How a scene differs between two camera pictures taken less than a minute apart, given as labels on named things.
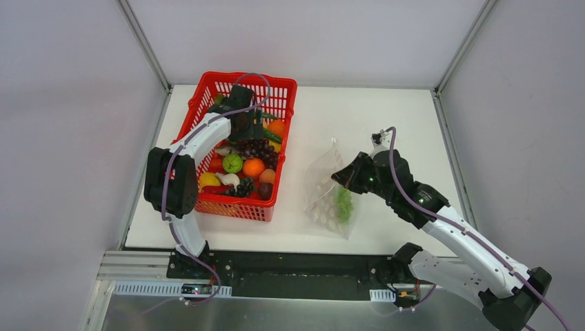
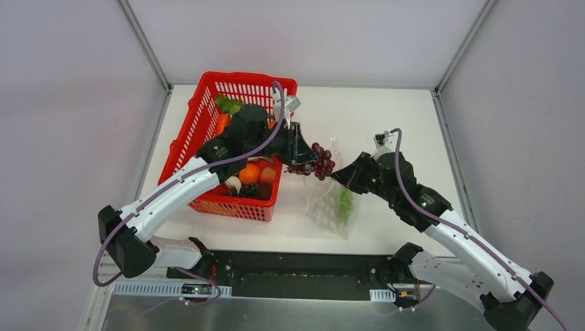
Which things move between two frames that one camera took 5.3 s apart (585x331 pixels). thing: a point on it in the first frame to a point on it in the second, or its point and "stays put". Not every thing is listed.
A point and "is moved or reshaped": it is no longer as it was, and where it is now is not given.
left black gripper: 252,122 to 296,145
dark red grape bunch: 252,147 is moved or reshaped
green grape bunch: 344,203 stays put
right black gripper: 355,169 stays put
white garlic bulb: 228,179 stays put
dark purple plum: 265,189 stays put
